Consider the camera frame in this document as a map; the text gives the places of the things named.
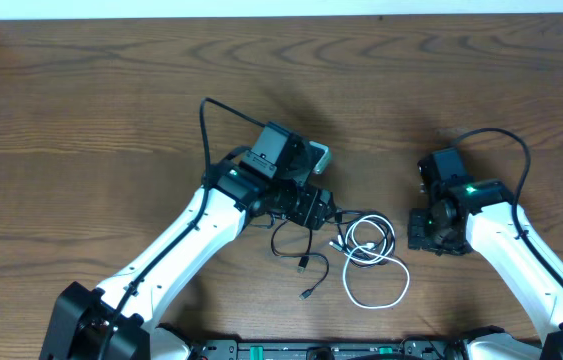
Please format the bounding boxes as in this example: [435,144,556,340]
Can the black usb cable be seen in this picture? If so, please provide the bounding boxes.
[269,208,398,302]

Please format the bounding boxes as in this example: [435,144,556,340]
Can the white usb cable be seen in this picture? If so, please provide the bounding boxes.
[329,213,411,310]

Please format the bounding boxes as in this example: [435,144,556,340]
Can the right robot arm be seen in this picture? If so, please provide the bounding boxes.
[408,147,563,359]

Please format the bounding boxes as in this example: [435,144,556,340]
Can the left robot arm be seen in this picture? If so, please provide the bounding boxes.
[40,122,336,360]

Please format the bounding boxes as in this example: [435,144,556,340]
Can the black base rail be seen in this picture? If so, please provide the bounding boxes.
[150,324,467,360]

